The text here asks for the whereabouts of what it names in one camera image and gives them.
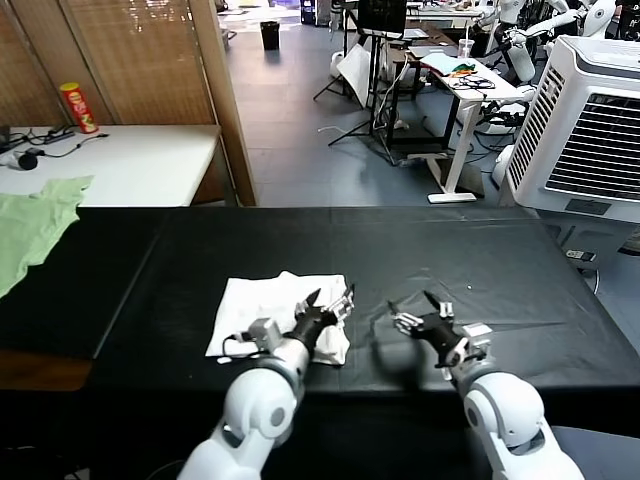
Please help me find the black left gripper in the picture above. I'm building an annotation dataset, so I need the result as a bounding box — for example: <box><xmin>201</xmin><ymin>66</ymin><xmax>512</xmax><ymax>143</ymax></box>
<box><xmin>290</xmin><ymin>283</ymin><xmax>357</xmax><ymax>357</ymax></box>

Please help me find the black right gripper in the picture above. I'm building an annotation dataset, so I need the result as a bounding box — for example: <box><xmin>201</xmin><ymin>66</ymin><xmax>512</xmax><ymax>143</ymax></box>
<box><xmin>387</xmin><ymin>291</ymin><xmax>470</xmax><ymax>369</ymax></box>

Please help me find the white t-shirt with print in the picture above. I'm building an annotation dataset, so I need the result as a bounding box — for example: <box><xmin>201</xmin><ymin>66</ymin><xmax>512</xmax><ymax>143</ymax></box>
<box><xmin>205</xmin><ymin>270</ymin><xmax>351</xmax><ymax>367</ymax></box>

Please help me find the white rounded robot base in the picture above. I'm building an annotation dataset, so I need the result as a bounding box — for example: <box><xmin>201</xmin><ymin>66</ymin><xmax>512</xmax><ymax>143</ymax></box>
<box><xmin>491</xmin><ymin>144</ymin><xmax>516</xmax><ymax>190</ymax></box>

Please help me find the black tablecloth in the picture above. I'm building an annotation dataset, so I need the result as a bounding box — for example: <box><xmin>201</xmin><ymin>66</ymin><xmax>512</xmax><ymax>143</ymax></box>
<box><xmin>0</xmin><ymin>203</ymin><xmax>640</xmax><ymax>480</ymax></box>

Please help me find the white standing desk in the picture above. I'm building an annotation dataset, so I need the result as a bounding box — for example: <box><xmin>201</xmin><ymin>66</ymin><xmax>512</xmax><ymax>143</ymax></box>
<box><xmin>406</xmin><ymin>44</ymin><xmax>523</xmax><ymax>205</ymax></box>

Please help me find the white side table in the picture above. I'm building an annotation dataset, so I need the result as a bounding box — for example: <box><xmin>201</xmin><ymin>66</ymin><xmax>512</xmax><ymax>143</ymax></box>
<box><xmin>0</xmin><ymin>123</ymin><xmax>224</xmax><ymax>207</ymax></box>

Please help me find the black tripod stand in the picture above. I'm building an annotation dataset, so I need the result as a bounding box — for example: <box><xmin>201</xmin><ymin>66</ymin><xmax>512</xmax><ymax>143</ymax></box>
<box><xmin>327</xmin><ymin>29</ymin><xmax>400</xmax><ymax>166</ymax></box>

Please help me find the white leaning board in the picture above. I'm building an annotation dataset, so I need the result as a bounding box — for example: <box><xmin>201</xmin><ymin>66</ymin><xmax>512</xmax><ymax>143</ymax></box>
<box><xmin>336</xmin><ymin>44</ymin><xmax>373</xmax><ymax>110</ymax></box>

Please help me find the teal cloth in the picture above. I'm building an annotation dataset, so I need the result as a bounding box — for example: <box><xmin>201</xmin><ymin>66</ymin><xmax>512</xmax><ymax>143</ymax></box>
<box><xmin>420</xmin><ymin>53</ymin><xmax>463</xmax><ymax>76</ymax></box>

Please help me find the white air cooler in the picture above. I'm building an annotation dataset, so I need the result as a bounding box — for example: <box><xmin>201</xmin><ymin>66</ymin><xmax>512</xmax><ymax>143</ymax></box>
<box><xmin>504</xmin><ymin>35</ymin><xmax>640</xmax><ymax>225</ymax></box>

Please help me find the grey laptop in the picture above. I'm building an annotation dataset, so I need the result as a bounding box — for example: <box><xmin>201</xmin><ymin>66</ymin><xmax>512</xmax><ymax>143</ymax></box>
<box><xmin>408</xmin><ymin>44</ymin><xmax>459</xmax><ymax>60</ymax></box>

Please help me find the dark wooden desk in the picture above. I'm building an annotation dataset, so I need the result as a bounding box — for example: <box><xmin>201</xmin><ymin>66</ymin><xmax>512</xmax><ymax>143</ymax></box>
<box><xmin>383</xmin><ymin>27</ymin><xmax>463</xmax><ymax>151</ymax></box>

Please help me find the plastic cup with straw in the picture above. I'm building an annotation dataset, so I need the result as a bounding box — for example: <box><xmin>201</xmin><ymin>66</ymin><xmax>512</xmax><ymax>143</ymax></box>
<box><xmin>457</xmin><ymin>24</ymin><xmax>475</xmax><ymax>60</ymax></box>

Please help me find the white humanoid robot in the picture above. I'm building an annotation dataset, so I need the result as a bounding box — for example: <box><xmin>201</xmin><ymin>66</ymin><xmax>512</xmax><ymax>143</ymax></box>
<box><xmin>518</xmin><ymin>0</ymin><xmax>620</xmax><ymax>51</ymax></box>
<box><xmin>478</xmin><ymin>0</ymin><xmax>538</xmax><ymax>86</ymax></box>

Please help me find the black trash bin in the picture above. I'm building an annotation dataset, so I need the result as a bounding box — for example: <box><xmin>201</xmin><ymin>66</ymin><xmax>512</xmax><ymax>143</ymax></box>
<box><xmin>259</xmin><ymin>20</ymin><xmax>281</xmax><ymax>50</ymax></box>

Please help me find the black monitor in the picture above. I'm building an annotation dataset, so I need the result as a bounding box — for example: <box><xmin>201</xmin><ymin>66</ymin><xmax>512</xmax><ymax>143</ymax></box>
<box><xmin>357</xmin><ymin>0</ymin><xmax>408</xmax><ymax>41</ymax></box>

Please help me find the bamboo folding screen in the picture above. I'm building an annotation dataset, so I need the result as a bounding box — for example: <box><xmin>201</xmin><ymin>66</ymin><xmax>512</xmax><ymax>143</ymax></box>
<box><xmin>0</xmin><ymin>0</ymin><xmax>258</xmax><ymax>206</ymax></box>

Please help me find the light green t-shirt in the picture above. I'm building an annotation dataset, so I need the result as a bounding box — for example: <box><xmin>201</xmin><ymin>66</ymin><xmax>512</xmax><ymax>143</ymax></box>
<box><xmin>0</xmin><ymin>174</ymin><xmax>95</xmax><ymax>300</ymax></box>

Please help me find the red chips can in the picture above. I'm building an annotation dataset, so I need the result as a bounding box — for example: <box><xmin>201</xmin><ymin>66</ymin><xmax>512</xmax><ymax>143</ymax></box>
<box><xmin>58</xmin><ymin>81</ymin><xmax>100</xmax><ymax>135</ymax></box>

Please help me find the black and white handheld device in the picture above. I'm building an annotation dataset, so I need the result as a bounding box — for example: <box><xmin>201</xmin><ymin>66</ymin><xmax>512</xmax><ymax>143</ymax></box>
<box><xmin>0</xmin><ymin>148</ymin><xmax>40</xmax><ymax>170</ymax></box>

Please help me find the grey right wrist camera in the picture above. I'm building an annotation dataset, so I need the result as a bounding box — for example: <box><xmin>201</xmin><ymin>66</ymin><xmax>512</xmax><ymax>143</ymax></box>
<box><xmin>462</xmin><ymin>323</ymin><xmax>494</xmax><ymax>359</ymax></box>

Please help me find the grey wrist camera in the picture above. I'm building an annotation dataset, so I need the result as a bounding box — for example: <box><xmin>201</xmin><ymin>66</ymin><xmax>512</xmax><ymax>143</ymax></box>
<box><xmin>247</xmin><ymin>318</ymin><xmax>282</xmax><ymax>354</ymax></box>
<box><xmin>462</xmin><ymin>323</ymin><xmax>494</xmax><ymax>359</ymax></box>

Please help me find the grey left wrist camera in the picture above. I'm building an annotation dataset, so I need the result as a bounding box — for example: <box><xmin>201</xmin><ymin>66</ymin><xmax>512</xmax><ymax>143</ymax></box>
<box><xmin>247</xmin><ymin>318</ymin><xmax>282</xmax><ymax>354</ymax></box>

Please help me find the black cable bundle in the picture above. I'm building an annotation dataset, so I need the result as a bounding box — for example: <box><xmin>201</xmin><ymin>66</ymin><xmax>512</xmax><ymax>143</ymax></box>
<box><xmin>451</xmin><ymin>74</ymin><xmax>496</xmax><ymax>92</ymax></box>

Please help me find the thin black cable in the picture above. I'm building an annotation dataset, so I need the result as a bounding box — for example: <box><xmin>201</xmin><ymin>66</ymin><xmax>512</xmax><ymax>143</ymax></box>
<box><xmin>8</xmin><ymin>127</ymin><xmax>110</xmax><ymax>159</ymax></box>

